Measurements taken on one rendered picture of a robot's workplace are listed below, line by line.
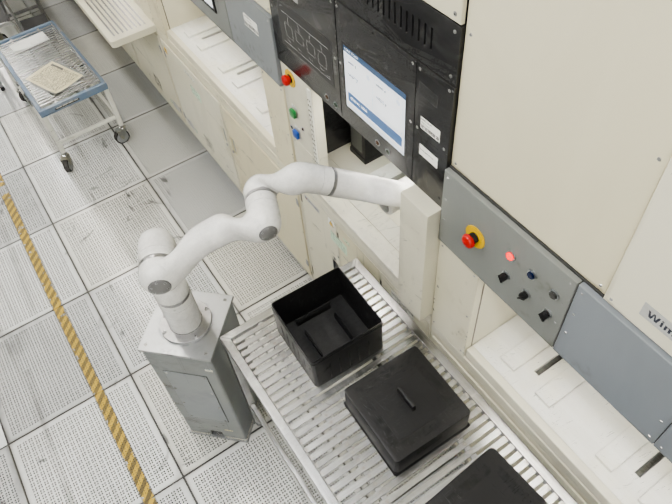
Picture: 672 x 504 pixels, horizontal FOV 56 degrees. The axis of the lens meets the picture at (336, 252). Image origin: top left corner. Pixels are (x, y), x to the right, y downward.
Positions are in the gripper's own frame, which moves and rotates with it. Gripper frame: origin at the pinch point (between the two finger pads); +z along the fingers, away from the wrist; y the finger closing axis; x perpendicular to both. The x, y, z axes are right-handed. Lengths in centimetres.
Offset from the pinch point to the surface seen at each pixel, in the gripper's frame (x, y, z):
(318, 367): -30, 22, -74
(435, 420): -33, 56, -55
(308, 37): 42, -38, -31
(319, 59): 37, -32, -31
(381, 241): -32.0, -8.7, -25.9
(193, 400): -82, -21, -112
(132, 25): -39, -219, -39
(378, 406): -33, 43, -66
